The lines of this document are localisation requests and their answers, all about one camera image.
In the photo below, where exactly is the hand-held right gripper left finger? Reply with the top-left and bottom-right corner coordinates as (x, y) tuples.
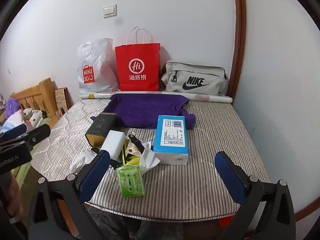
(27, 150), (112, 240)

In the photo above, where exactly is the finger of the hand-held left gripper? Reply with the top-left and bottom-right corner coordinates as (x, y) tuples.
(24, 124), (52, 153)
(0, 124), (27, 141)

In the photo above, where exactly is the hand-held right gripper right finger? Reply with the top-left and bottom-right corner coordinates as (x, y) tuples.
(214, 151), (297, 240)

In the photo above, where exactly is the white glove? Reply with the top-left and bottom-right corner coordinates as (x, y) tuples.
(69, 150), (97, 174)

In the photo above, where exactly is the white box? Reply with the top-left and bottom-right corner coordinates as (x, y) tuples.
(99, 130), (126, 161)

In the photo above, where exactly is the small green tissue packet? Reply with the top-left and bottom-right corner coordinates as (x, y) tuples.
(117, 165), (145, 197)

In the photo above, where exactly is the dark green tin box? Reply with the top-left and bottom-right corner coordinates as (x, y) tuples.
(84, 113), (119, 147)

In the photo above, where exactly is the black strap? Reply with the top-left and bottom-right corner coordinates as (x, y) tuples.
(128, 134), (147, 154)

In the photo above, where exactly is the white tissue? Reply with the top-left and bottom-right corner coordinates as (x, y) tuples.
(139, 149), (161, 174)

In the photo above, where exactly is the blue tissue pack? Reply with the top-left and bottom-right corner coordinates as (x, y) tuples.
(152, 115), (189, 165)

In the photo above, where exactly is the person's left hand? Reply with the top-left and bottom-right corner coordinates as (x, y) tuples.
(0, 172), (24, 222)

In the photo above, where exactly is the white spotted plush toy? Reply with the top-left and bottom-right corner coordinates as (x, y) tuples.
(22, 108), (47, 128)

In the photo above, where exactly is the purple fluffy toy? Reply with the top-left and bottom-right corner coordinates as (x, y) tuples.
(5, 98), (20, 117)

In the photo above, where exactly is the wooden headboard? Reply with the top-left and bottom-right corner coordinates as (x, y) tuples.
(10, 78), (59, 130)

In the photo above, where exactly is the patterned snack packet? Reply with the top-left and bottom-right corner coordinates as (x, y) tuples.
(124, 140), (152, 160)

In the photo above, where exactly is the purple towel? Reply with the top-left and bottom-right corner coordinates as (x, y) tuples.
(90, 93), (197, 130)

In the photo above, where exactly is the rolled paper poster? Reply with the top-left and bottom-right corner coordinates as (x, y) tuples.
(79, 91), (233, 103)

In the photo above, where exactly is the white plastic shopping bag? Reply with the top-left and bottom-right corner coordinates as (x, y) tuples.
(76, 38), (120, 94)

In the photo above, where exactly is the grey waist bag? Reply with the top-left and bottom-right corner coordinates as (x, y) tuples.
(160, 60), (229, 97)

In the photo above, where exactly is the red paper bag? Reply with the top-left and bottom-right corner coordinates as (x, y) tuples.
(115, 26), (161, 92)

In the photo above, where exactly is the brown wooden door frame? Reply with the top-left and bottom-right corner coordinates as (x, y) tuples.
(226, 0), (320, 223)

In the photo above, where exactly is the white light switch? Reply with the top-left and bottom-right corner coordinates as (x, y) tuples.
(103, 4), (117, 19)

